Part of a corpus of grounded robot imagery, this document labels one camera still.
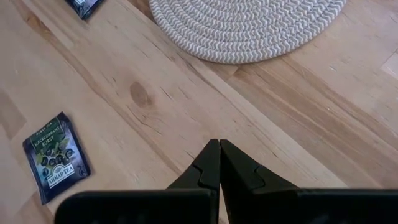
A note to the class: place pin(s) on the silver green packet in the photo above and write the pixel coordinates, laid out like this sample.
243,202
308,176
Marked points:
84,6

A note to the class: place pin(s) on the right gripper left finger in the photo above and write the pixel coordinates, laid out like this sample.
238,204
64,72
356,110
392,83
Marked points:
140,208

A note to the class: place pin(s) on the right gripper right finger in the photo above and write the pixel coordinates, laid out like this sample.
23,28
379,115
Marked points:
311,208

